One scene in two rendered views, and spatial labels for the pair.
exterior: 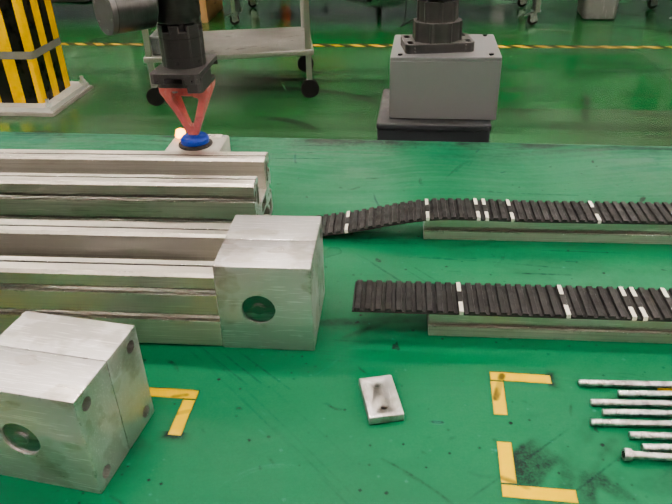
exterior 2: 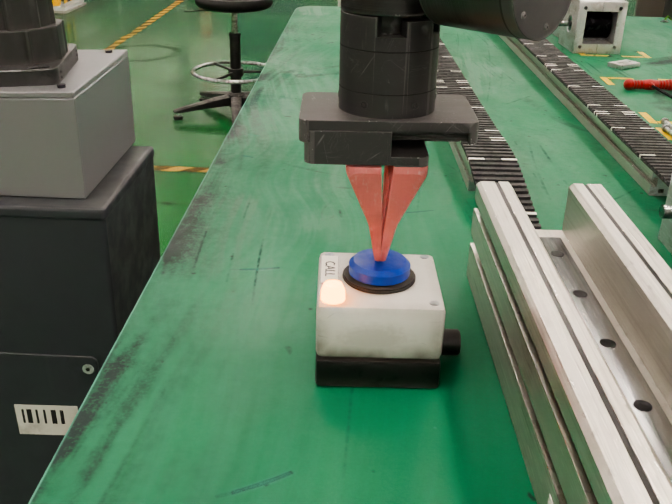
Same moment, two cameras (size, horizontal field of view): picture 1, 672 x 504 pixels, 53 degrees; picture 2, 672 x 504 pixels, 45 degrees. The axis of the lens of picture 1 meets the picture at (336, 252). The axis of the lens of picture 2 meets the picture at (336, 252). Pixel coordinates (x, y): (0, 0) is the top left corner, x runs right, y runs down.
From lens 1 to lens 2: 1.18 m
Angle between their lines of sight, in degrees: 82
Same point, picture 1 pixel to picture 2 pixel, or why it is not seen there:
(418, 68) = (91, 97)
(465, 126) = (145, 159)
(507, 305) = (656, 144)
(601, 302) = (622, 121)
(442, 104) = (110, 144)
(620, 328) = not seen: hidden behind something
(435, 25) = (57, 27)
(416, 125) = (124, 185)
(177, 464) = not seen: outside the picture
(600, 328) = not seen: hidden behind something
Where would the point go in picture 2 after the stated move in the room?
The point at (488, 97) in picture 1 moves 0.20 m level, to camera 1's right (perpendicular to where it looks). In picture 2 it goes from (129, 112) to (148, 72)
